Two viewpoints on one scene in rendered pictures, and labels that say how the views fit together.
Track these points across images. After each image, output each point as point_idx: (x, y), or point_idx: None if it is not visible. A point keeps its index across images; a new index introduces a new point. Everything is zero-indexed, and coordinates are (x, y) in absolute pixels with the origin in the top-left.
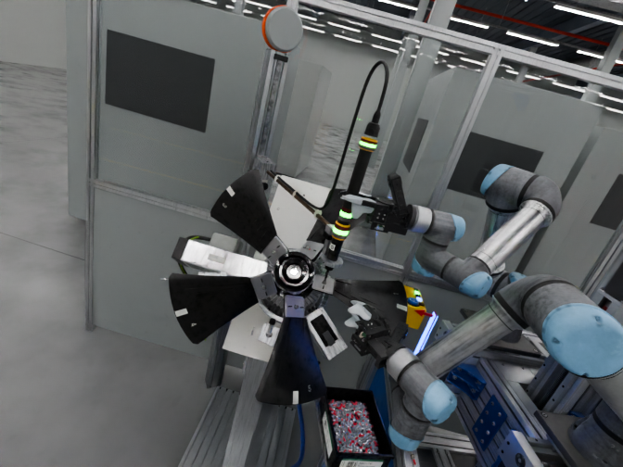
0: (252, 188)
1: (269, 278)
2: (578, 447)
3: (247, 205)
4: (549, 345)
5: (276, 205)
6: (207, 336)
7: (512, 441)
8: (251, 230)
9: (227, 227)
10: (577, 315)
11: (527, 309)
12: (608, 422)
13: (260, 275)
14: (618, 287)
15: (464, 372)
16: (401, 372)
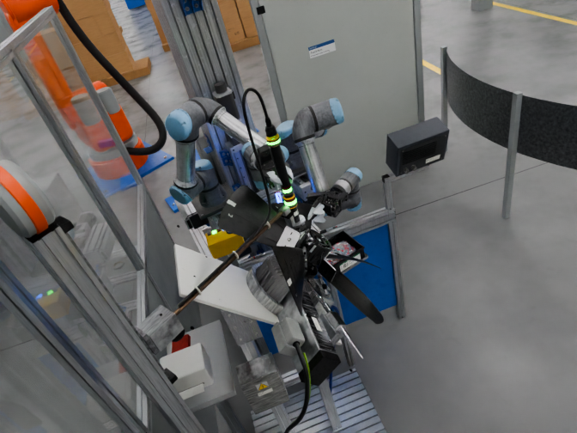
0: (285, 256)
1: None
2: (300, 165)
3: (294, 267)
4: (341, 120)
5: (217, 301)
6: (367, 316)
7: (306, 189)
8: (301, 273)
9: (301, 301)
10: (337, 105)
11: (321, 125)
12: (295, 147)
13: (330, 264)
14: (233, 115)
15: None
16: (350, 185)
